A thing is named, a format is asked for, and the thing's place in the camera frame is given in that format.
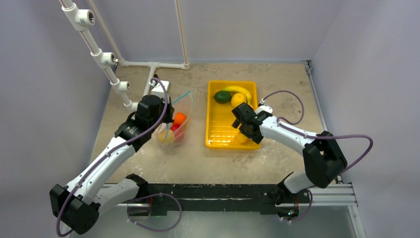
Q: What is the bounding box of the small yellow mango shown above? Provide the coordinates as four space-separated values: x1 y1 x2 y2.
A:
235 131 250 144

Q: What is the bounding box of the yellow lemon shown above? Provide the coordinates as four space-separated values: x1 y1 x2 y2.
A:
231 93 248 108

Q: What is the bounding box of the red apple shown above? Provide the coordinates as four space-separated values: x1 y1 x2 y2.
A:
170 124 184 140

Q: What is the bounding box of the orange fruit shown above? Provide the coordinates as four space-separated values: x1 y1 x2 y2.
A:
173 112 187 126

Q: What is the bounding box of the clear zip top bag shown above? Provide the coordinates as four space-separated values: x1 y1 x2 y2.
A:
155 90 193 150

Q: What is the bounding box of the green avocado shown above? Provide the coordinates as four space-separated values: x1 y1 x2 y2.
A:
213 91 232 104

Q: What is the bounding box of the yellow peach with leaf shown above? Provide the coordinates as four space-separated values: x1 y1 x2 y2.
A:
157 129 175 147

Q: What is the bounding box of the yellow banana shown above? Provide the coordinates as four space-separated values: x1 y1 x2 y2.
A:
222 86 252 103

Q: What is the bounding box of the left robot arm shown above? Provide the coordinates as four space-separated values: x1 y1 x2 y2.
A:
49 95 174 238

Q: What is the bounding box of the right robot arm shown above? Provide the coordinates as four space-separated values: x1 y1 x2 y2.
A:
232 103 348 202

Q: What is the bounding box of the yellow plastic tray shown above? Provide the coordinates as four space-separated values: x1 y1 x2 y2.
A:
205 80 261 150

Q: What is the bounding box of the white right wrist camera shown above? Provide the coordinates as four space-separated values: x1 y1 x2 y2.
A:
255 98 273 114

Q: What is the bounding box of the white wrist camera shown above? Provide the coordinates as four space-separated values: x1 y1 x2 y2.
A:
255 98 273 114
150 80 170 99

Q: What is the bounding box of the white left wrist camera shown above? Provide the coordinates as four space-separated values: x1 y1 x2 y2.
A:
150 80 170 99

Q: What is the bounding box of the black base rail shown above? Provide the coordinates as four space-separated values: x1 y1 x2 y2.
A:
126 174 311 218

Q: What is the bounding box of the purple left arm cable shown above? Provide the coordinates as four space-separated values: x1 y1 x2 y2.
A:
55 77 169 238

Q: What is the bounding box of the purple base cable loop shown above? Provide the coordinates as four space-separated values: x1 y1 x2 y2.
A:
126 193 182 233

